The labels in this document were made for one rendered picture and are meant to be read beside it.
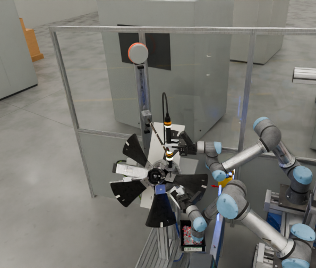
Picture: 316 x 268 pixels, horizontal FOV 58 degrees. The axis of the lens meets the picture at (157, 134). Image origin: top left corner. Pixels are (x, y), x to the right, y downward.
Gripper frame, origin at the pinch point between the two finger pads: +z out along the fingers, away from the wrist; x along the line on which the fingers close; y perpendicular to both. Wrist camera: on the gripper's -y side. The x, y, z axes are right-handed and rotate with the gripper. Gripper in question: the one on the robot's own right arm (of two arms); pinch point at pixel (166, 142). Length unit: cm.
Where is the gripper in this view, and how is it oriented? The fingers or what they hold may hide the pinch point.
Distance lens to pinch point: 187.7
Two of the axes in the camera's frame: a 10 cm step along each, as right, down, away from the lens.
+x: 1.5, -5.3, 8.3
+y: 0.5, 8.5, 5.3
